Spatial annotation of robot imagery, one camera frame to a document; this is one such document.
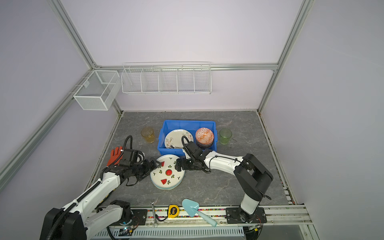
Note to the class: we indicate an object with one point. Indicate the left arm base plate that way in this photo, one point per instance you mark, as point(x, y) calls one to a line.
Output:
point(135, 217)

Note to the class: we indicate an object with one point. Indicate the teal garden trowel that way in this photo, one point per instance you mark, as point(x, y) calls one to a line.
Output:
point(192, 209)

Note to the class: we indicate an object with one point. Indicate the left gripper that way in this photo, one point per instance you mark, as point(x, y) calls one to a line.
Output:
point(148, 169)

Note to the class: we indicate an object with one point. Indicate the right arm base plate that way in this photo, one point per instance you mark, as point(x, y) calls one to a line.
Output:
point(239, 216)

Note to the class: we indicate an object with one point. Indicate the orange blue patterned bowl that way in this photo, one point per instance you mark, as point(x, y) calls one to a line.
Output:
point(204, 135)

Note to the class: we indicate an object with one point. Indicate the watermelon pattern plate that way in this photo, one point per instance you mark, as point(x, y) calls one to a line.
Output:
point(166, 176)

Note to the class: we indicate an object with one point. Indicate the yellow tape measure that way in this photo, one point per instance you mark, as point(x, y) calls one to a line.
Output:
point(173, 211)

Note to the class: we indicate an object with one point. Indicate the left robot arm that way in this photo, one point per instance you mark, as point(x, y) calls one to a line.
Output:
point(83, 218)

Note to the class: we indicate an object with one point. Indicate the silver wrench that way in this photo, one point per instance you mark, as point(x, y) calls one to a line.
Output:
point(155, 224)

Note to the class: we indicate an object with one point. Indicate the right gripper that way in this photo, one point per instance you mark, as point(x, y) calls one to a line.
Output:
point(184, 165)

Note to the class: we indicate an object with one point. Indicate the red striped bowl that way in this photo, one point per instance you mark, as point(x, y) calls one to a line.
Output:
point(204, 146)

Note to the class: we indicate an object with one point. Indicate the white mesh box basket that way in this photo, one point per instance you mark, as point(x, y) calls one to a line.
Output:
point(99, 90)

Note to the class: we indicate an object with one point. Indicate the blue plastic bin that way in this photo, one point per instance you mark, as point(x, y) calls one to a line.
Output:
point(190, 126)

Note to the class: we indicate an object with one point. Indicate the white wire shelf basket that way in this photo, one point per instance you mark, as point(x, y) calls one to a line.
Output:
point(167, 78)

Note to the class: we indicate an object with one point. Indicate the floral cream plate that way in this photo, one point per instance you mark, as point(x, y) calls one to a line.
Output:
point(173, 139)

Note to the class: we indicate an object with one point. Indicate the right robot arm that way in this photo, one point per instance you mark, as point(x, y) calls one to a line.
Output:
point(252, 175)

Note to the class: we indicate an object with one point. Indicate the orange work glove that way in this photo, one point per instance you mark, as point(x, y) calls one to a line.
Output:
point(115, 156)

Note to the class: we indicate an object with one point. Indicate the white vent grille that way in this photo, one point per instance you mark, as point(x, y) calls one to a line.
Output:
point(179, 233)

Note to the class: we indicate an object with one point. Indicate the green glass cup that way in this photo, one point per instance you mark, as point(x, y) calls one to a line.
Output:
point(225, 136)

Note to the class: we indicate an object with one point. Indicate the amber glass cup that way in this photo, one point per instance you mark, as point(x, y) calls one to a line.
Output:
point(148, 134)

